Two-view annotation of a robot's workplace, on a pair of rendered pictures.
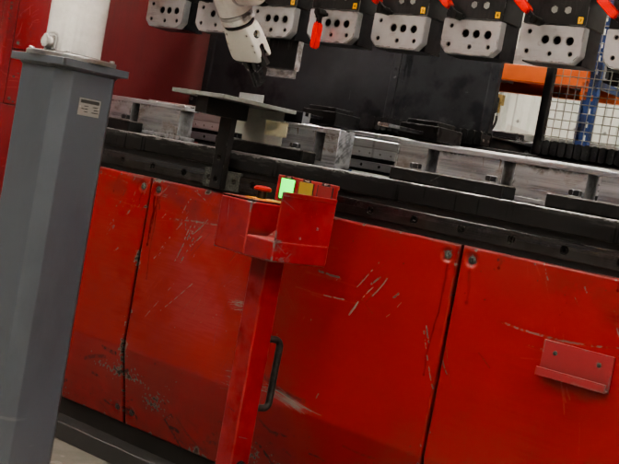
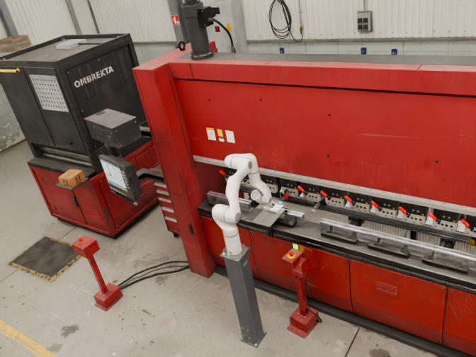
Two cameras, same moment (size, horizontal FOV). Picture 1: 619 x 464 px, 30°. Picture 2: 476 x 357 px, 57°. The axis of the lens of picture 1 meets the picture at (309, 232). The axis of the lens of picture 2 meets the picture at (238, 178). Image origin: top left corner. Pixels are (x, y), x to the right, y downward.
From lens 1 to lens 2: 2.36 m
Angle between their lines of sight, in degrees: 26
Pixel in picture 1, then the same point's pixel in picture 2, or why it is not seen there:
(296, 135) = (287, 216)
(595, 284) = (387, 272)
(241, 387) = (301, 295)
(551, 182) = (367, 237)
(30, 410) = (256, 321)
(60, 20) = (230, 248)
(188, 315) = (273, 263)
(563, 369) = (383, 287)
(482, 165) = (346, 231)
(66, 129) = (243, 271)
